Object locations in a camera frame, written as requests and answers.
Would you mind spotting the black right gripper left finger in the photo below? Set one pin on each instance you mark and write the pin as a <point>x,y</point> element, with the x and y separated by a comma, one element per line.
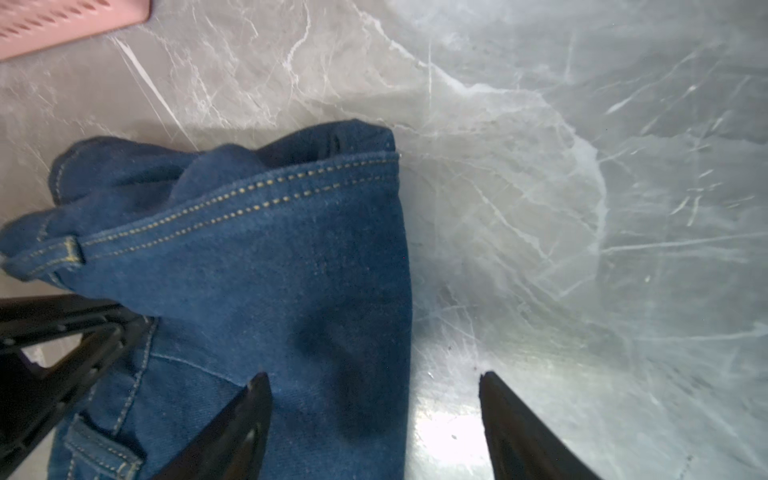
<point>232,446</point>

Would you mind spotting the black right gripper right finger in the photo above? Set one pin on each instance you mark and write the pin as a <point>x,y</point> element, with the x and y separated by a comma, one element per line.
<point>520,445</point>

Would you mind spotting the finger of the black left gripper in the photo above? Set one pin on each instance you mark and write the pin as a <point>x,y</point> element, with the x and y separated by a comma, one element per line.
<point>34,399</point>

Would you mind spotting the dark navy skirt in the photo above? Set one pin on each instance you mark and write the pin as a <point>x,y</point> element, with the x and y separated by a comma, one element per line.
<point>290,260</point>

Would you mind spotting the pink perforated plastic basket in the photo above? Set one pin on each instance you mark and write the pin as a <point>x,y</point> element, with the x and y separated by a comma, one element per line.
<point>28,26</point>

